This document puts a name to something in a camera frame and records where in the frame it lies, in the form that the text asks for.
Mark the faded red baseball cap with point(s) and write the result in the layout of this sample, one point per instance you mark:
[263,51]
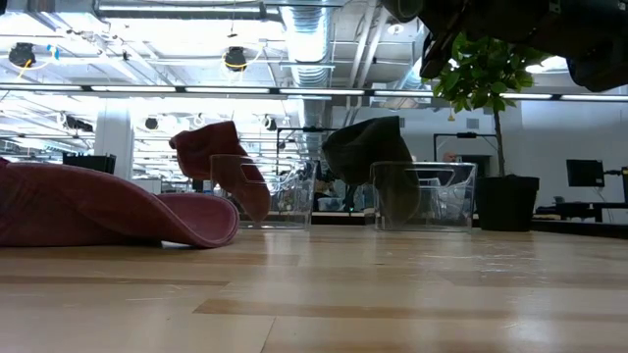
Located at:
[206,147]

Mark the black background desk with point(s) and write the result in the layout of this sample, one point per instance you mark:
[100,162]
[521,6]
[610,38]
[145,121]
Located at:
[579,208]

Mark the black background cabinet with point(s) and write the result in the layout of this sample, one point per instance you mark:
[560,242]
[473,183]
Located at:
[88,163]

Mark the wall vent grille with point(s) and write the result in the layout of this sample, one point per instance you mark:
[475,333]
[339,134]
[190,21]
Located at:
[472,123]

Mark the white building column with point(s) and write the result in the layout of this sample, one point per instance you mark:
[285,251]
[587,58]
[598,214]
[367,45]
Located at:
[114,142]

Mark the green leafy potted tree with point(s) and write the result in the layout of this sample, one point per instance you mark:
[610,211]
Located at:
[486,83]

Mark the black gantry frame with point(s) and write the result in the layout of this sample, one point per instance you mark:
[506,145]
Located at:
[466,135]

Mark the clear plastic bin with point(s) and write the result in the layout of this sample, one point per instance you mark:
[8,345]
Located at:
[294,206]
[451,206]

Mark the horizontal light bar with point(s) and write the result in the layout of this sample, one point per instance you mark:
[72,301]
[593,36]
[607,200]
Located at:
[319,91]

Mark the black plant pot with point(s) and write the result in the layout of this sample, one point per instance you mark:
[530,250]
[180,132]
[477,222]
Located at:
[505,206]

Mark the black computer monitor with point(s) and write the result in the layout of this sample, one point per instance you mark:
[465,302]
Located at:
[585,172]

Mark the dark maroon baseball cap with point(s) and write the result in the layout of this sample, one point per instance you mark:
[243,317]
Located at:
[98,206]

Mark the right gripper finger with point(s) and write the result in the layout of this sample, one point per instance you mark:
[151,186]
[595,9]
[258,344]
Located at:
[439,54]

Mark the small yellow hanging tag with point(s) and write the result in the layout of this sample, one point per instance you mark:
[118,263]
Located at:
[450,116]

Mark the silver ventilation duct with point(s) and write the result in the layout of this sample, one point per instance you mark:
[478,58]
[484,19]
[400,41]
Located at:
[309,44]

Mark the black ceiling dome fixture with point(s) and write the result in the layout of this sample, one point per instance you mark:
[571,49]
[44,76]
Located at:
[235,59]
[22,55]

